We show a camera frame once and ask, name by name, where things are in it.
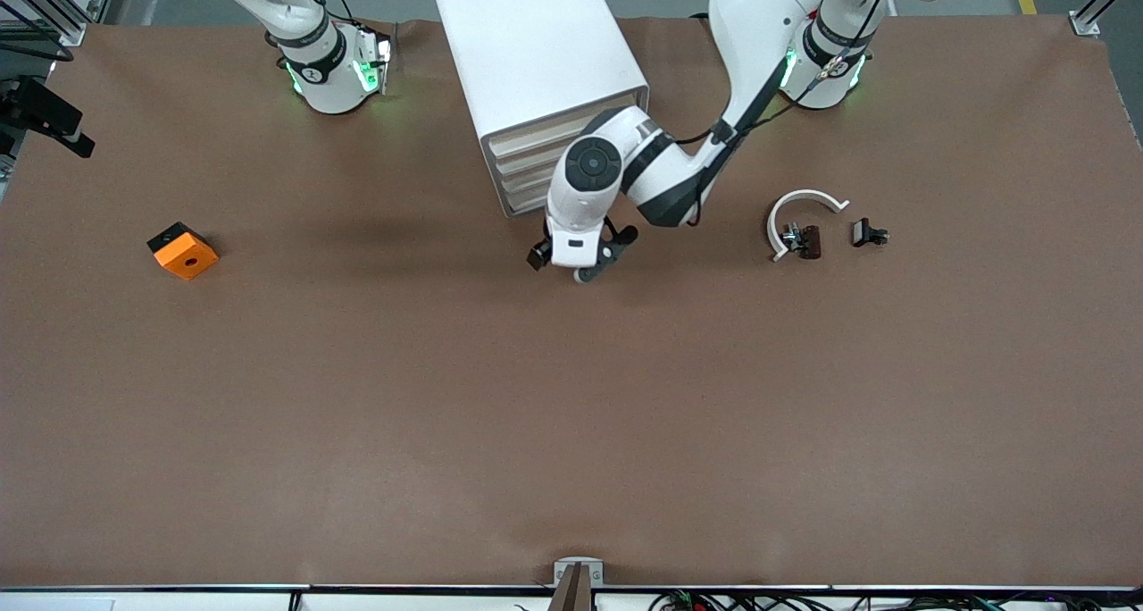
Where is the brown support post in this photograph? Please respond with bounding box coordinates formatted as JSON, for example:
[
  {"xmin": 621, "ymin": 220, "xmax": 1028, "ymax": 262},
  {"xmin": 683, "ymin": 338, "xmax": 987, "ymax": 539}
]
[{"xmin": 546, "ymin": 564, "xmax": 597, "ymax": 611}]

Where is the white curved plastic piece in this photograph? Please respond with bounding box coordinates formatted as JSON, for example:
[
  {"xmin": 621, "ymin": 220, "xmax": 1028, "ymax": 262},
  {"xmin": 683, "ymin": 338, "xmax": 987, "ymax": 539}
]
[{"xmin": 766, "ymin": 188, "xmax": 850, "ymax": 263}]

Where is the orange black block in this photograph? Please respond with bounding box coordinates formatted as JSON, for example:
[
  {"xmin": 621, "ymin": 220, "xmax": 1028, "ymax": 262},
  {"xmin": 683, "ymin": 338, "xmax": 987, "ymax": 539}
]
[{"xmin": 146, "ymin": 222, "xmax": 220, "ymax": 281}]

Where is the aluminium frame profile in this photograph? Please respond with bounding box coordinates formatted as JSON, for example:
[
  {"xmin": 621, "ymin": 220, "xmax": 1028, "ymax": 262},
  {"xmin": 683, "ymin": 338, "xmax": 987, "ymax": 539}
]
[
  {"xmin": 0, "ymin": 0, "xmax": 121, "ymax": 47},
  {"xmin": 1072, "ymin": 0, "xmax": 1143, "ymax": 38}
]

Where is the grey mount bracket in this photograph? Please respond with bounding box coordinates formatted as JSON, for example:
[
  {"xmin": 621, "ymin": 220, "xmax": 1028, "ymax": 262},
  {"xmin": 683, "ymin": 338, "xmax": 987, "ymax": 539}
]
[{"xmin": 553, "ymin": 557, "xmax": 605, "ymax": 587}]

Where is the brown table mat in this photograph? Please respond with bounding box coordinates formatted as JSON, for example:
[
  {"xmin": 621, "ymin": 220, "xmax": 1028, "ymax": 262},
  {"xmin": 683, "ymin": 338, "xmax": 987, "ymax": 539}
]
[{"xmin": 0, "ymin": 14, "xmax": 1143, "ymax": 590}]

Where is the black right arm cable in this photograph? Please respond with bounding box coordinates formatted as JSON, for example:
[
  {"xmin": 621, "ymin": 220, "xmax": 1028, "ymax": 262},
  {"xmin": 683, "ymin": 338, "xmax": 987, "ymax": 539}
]
[{"xmin": 0, "ymin": 2, "xmax": 74, "ymax": 65}]

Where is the white plastic drawer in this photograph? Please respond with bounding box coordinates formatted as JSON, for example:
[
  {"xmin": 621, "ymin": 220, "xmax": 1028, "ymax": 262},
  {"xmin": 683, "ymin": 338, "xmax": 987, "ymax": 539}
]
[
  {"xmin": 502, "ymin": 182, "xmax": 553, "ymax": 216},
  {"xmin": 497, "ymin": 160, "xmax": 559, "ymax": 198},
  {"xmin": 493, "ymin": 138, "xmax": 572, "ymax": 180},
  {"xmin": 488, "ymin": 111, "xmax": 597, "ymax": 160}
]

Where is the small brown metal component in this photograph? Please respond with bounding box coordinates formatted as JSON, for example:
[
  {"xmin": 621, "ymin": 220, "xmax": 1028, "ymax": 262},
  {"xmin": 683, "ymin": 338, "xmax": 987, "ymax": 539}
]
[{"xmin": 782, "ymin": 223, "xmax": 822, "ymax": 261}]

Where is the white drawer cabinet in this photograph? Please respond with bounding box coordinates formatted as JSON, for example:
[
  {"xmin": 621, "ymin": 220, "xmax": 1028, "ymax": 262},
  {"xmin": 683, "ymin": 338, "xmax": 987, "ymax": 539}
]
[{"xmin": 432, "ymin": 0, "xmax": 650, "ymax": 219}]

